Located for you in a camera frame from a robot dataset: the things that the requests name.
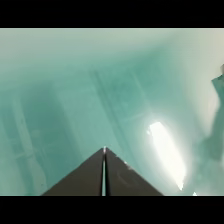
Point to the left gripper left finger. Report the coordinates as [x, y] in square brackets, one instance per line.
[83, 180]

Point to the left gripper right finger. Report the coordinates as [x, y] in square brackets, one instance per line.
[128, 180]

